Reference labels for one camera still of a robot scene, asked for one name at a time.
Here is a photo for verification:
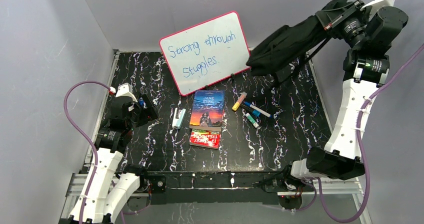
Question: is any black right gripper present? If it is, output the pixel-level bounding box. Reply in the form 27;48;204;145
314;0;370;49

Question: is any blue Jane Eyre book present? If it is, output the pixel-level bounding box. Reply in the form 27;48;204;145
189;90;225;132

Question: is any black student backpack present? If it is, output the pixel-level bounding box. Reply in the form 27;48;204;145
246;15;331;76

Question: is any red Treehouse book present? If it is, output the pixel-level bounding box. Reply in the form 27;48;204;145
189;129;221;149

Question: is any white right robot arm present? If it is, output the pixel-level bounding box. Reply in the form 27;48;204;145
281;0;409;191

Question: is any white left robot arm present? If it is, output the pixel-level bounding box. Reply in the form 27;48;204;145
59;83;158;223

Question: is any white light-blue stapler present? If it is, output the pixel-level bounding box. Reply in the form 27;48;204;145
172;108;186;129

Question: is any pink framed whiteboard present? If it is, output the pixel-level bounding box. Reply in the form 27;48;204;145
159;11;250;96

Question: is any yellow pink highlighter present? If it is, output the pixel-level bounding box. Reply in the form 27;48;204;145
231;92;247;111

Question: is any black marker pen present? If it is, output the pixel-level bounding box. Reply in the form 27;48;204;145
240;103;261;117

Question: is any blue capped white marker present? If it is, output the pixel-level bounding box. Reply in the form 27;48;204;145
244;101;272;118

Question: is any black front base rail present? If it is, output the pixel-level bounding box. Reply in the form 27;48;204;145
146;171;314;205

